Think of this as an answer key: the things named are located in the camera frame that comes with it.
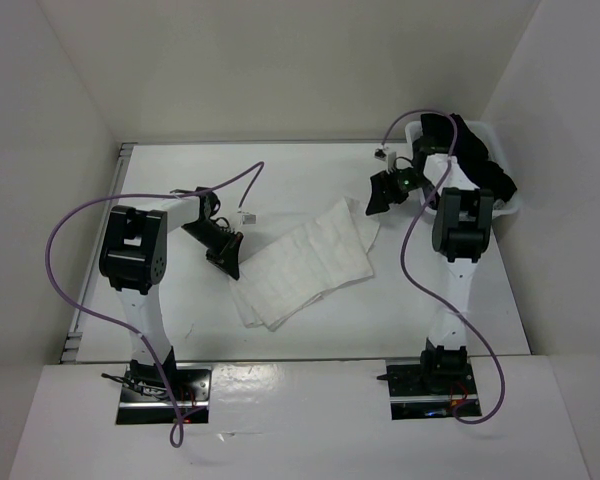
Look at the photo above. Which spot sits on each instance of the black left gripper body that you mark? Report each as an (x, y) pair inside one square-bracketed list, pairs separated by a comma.
[(209, 235)]

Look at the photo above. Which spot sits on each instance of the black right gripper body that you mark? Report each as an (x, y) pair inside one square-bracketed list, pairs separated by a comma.
[(407, 181)]

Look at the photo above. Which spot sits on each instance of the white pleated skirt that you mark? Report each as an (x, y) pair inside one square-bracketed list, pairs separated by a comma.
[(305, 264)]

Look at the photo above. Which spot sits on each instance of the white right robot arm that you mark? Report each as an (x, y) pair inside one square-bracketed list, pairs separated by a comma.
[(460, 234)]

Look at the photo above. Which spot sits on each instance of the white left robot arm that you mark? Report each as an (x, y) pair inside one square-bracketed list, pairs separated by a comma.
[(133, 258)]

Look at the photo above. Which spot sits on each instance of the black skirt in basket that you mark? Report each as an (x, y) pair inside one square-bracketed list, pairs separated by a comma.
[(471, 153)]

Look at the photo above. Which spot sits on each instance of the white perforated plastic basket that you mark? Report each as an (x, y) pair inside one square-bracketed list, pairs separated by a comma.
[(486, 133)]

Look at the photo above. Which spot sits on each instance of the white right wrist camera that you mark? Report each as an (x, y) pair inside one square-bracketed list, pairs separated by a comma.
[(388, 156)]

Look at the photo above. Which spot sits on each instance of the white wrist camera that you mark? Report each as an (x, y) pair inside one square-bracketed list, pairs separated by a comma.
[(388, 156), (247, 219)]

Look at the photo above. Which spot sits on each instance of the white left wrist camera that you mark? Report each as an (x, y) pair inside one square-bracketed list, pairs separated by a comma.
[(247, 219)]

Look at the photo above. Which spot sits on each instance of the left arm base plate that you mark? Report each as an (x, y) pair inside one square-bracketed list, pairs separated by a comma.
[(148, 403)]

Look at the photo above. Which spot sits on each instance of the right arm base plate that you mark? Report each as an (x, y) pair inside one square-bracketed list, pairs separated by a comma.
[(417, 395)]

